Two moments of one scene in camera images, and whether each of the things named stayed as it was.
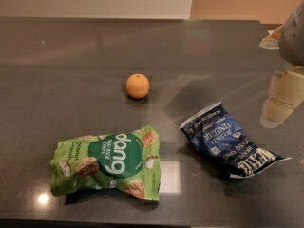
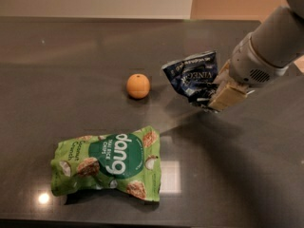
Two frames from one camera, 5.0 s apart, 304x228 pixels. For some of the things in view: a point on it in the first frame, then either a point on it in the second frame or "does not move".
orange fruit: [138, 86] does not move
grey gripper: [294, 40] to [246, 66]
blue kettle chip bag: [221, 137] to [195, 76]
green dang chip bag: [127, 161] does not move
